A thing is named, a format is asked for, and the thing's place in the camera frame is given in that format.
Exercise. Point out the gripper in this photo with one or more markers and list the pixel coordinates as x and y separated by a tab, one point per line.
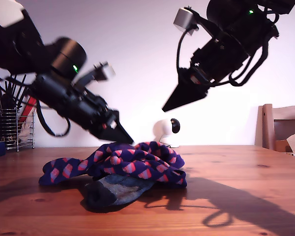
216	59

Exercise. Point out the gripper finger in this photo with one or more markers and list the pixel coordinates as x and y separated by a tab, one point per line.
113	132

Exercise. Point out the white paper napkins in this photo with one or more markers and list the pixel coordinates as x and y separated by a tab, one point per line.
27	134

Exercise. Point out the red paper packet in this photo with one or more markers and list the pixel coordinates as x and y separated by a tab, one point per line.
27	113

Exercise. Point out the wooden chair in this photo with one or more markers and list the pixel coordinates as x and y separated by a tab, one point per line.
268	127

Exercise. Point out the brown cardboard box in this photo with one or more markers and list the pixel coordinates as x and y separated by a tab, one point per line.
280	146

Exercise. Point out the white round security camera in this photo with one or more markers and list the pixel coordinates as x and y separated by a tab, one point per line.
163	132

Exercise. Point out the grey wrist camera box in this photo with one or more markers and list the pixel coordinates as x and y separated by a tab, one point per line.
184	18
108	71

